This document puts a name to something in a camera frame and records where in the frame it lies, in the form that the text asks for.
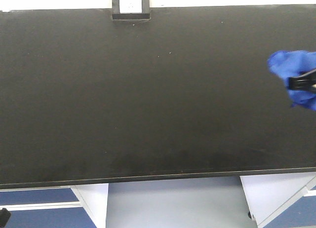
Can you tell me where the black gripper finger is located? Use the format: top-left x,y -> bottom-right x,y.
288,69 -> 316,92
0,208 -> 11,228

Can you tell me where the blue microfiber cloth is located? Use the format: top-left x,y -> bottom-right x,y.
267,50 -> 316,111

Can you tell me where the left blue cabinet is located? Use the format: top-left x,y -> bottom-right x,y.
0,184 -> 109,228

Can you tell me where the blue cabinet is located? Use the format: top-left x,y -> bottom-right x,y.
240,172 -> 316,228
0,184 -> 109,228

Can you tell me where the right blue cabinet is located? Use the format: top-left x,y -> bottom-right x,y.
240,172 -> 316,228

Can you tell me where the black benchtop power socket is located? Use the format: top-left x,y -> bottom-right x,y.
112,0 -> 151,21

